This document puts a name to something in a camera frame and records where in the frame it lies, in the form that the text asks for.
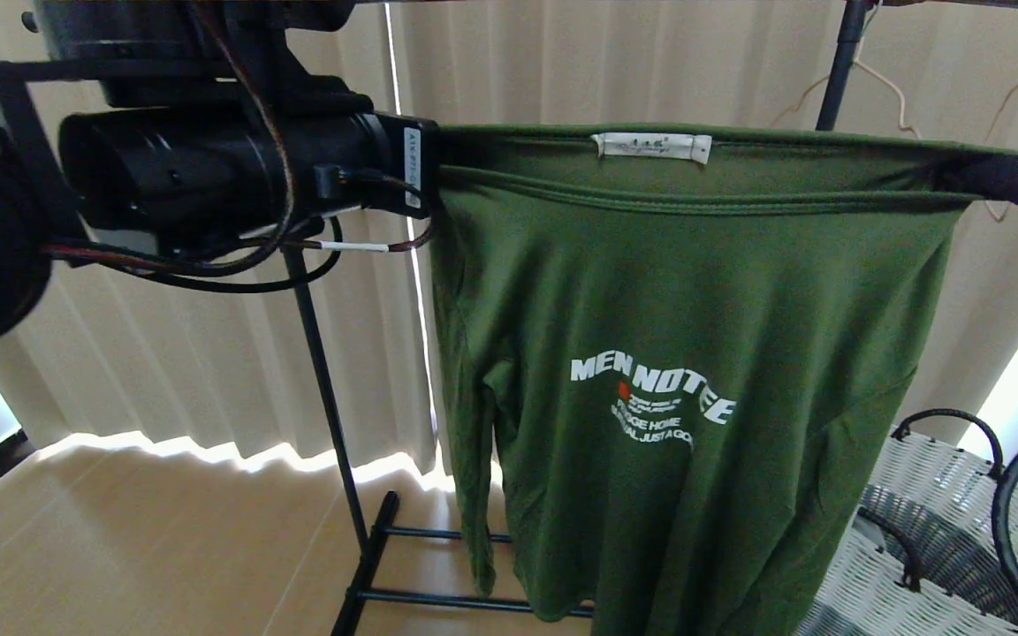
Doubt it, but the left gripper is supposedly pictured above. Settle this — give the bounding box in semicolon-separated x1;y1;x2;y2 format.
58;110;439;257

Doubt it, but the green long-sleeved shirt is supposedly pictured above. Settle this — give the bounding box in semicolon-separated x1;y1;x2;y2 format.
428;122;1018;636

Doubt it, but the black clothes rack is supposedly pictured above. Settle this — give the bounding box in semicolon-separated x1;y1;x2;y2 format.
21;0;1018;636

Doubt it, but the white laundry basket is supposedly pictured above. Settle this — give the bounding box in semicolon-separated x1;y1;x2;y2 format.
796;408;1018;636

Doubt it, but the beige curtain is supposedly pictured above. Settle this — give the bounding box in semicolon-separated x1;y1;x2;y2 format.
0;0;1018;478

